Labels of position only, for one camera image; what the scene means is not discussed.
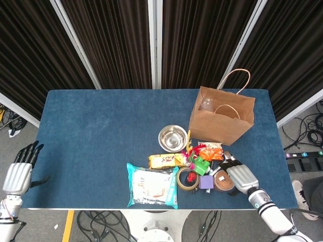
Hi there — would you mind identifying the left silver and black robot hand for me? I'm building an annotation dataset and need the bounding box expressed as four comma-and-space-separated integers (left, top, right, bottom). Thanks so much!
2, 140, 50, 196

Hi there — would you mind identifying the right silver and black robot hand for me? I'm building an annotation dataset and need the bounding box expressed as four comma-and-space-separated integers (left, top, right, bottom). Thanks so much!
218, 155, 260, 197

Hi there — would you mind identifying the rubber bands plastic tub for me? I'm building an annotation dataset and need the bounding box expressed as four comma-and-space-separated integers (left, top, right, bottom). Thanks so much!
212, 170, 235, 192

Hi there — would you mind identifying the purple foam block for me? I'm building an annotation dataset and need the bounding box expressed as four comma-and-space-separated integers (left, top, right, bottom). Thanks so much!
198, 175, 215, 190

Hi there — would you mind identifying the green toy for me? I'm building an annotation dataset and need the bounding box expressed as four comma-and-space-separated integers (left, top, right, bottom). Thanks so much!
193, 156, 211, 176

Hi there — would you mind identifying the orange snack packet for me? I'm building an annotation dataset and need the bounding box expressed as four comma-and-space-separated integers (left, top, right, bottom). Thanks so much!
198, 142, 225, 161

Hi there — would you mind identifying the brown paper shopping bag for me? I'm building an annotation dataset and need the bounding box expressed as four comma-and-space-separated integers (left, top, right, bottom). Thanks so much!
188, 69, 256, 146

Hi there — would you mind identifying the colourful feather shuttlecock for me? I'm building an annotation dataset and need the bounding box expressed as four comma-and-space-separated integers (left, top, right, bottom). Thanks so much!
181, 130, 207, 171

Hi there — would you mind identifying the white sneaker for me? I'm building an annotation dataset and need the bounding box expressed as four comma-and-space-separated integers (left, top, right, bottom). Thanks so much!
292, 179, 320, 221

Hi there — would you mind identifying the brown tape roll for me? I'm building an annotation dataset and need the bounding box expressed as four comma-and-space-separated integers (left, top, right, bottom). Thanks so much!
176, 166, 200, 192

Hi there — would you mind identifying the person's dark trouser leg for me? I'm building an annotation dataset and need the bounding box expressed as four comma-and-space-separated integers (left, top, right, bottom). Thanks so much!
302, 176, 323, 215

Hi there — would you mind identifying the blue velvet tablecloth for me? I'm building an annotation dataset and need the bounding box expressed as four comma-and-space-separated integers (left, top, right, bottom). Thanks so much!
19, 88, 298, 210

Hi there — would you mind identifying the stainless steel bowl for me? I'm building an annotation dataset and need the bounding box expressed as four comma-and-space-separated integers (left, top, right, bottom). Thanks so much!
158, 125, 189, 153

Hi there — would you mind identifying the gold biscuit pack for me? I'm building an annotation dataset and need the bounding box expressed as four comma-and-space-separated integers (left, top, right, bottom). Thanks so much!
148, 153, 187, 170

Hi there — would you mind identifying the teal instant noodle packet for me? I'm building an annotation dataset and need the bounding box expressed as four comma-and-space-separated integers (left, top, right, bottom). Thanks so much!
126, 162, 179, 210

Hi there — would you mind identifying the dark pleated curtain panel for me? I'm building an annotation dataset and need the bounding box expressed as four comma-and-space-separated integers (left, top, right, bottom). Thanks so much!
0, 0, 96, 121
161, 0, 258, 89
61, 0, 153, 89
224, 0, 323, 122

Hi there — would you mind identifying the black cable tangle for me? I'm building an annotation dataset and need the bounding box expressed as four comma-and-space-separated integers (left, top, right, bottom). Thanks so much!
282, 100, 323, 149
77, 210, 137, 242
0, 104, 27, 134
196, 210, 223, 242

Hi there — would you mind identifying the white partition frame post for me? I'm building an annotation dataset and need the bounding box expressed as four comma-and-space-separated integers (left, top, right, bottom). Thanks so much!
49, 0, 102, 89
0, 92, 40, 128
217, 0, 268, 89
277, 88, 323, 129
147, 0, 164, 89

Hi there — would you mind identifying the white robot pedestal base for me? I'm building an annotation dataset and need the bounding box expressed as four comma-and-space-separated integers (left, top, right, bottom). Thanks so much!
121, 209, 192, 242

